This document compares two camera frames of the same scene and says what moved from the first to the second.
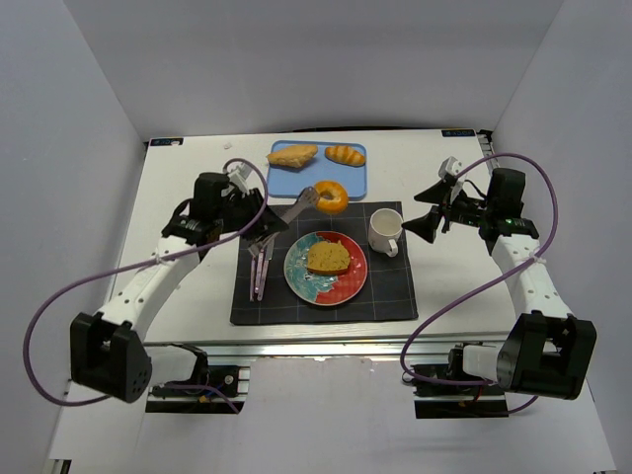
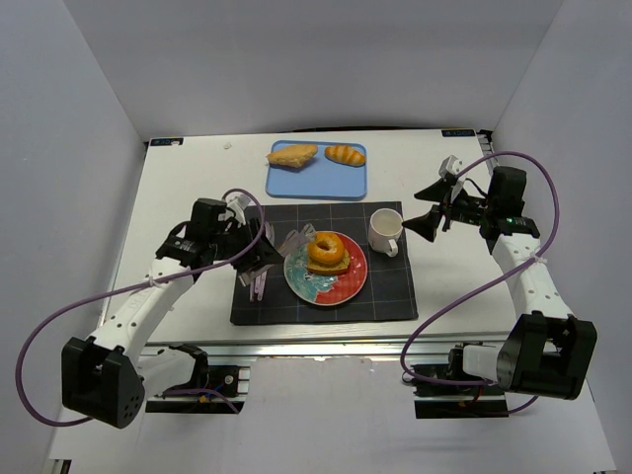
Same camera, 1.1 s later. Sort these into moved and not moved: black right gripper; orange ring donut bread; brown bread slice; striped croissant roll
Moved: orange ring donut bread
Not moved: brown bread slice; black right gripper; striped croissant roll
